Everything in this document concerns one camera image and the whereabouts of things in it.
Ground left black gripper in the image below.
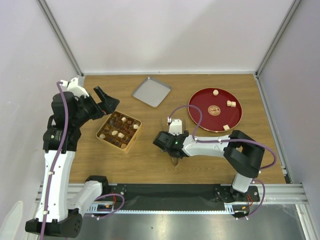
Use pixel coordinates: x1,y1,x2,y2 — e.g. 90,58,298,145
71,86,119,127

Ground brown metal tongs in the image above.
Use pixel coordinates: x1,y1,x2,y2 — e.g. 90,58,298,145
159,118,188,168

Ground silver tin lid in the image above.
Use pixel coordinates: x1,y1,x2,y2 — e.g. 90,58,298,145
132,76,172,108

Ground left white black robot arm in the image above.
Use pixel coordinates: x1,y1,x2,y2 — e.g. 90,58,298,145
25,86,120,239

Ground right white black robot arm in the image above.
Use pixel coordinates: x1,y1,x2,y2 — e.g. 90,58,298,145
152,130,265,202

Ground gold chocolate box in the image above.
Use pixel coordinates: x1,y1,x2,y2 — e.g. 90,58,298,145
96,111,143,154

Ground white square chocolate bottom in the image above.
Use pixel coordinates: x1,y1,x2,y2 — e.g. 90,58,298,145
223,125,230,131

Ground white heart chocolate top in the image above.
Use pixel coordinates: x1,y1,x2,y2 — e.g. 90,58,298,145
212,89,219,96

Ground white chocolate pair right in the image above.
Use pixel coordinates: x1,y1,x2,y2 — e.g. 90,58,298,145
226,100,237,108

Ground round red plate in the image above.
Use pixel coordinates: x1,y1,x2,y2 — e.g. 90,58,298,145
188,87,243,133

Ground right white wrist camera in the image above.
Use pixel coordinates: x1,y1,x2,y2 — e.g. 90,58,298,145
167,117,183,136

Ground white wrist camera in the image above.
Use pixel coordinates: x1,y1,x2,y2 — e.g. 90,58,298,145
59,77,90,98
167,117,183,136

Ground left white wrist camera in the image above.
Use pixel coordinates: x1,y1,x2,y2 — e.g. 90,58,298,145
59,77,90,98

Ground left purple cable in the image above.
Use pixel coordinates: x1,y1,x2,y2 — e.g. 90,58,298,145
39,81,70,240

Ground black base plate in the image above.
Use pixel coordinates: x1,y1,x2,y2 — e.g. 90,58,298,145
110,183,260,211

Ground aluminium frame rail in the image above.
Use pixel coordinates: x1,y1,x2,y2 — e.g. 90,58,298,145
34,182,311,216

